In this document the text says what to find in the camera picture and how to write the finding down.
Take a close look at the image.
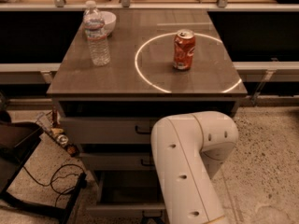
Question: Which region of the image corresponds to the grey bottom drawer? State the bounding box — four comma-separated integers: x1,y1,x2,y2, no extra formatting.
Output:
86,171,165,217

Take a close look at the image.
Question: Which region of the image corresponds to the grey drawer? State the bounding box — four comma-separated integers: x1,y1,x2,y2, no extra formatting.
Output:
60,118,157,144
86,171,165,217
80,153,154,171

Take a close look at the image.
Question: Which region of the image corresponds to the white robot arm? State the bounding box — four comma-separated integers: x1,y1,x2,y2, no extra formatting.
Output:
150,111,238,224

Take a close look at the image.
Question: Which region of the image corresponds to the grey drawer cabinet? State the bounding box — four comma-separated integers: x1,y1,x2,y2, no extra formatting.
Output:
46,8,249,185

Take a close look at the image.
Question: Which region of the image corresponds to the grey top drawer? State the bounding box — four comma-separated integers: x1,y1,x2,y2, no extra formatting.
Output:
60,118,157,144

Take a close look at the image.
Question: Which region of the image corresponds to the grey middle drawer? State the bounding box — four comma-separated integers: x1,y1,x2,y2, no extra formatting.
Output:
80,153,154,171

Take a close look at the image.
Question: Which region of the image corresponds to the orange soda can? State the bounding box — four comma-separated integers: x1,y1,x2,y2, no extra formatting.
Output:
174,29,195,71

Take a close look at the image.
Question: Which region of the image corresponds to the white bowl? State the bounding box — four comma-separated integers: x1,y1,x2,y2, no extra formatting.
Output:
102,11,117,35

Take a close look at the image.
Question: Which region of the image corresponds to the clear plastic water bottle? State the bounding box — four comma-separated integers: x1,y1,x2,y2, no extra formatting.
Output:
83,1,110,66

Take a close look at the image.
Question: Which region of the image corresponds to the snack basket on floor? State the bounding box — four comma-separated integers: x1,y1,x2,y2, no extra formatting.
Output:
36,111,78,157

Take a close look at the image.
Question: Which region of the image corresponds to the dark chair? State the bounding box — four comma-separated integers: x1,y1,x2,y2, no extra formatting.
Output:
0,110,86,224

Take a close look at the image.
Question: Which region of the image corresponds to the black cable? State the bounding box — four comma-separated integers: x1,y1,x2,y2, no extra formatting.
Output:
22,163,86,207

